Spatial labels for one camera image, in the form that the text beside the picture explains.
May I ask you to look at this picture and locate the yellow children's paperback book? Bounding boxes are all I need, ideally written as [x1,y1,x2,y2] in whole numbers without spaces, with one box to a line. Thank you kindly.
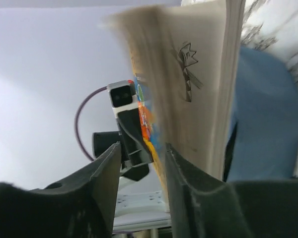
[106,0,245,200]

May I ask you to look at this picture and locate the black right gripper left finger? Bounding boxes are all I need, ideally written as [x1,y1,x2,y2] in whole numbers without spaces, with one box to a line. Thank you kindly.
[0,143,121,238]

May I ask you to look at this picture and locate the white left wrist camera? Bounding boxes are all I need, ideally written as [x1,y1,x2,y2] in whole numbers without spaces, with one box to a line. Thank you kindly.
[107,80,136,108]

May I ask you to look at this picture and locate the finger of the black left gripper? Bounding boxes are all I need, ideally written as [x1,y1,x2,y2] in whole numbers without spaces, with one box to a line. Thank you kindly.
[113,107,153,181]

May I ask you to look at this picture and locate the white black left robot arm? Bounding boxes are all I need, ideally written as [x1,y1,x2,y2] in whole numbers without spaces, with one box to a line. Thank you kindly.
[93,106,171,234]

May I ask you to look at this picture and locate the blue fabric backpack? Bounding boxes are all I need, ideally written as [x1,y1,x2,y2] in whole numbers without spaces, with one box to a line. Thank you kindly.
[227,47,298,181]

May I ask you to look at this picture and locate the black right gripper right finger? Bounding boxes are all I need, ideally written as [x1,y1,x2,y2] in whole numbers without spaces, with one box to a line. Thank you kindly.
[165,144,298,238]

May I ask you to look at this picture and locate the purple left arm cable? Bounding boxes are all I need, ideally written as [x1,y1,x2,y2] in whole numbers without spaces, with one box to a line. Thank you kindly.
[74,86,109,162]

